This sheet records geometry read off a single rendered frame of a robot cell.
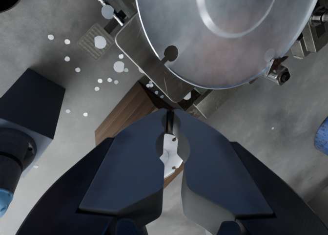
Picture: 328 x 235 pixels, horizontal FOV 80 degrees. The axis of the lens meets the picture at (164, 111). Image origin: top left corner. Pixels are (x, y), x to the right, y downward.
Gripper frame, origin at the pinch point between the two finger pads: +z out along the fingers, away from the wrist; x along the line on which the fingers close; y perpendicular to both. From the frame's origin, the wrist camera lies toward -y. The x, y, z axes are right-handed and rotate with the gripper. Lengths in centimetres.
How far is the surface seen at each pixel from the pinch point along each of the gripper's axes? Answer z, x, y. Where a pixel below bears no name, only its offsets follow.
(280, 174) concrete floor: 144, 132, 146
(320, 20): 26.9, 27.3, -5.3
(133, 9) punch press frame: 28.7, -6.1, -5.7
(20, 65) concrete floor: 77, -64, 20
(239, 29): 19.3, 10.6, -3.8
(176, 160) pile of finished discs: 65, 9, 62
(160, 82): 16.3, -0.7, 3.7
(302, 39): 30.9, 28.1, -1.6
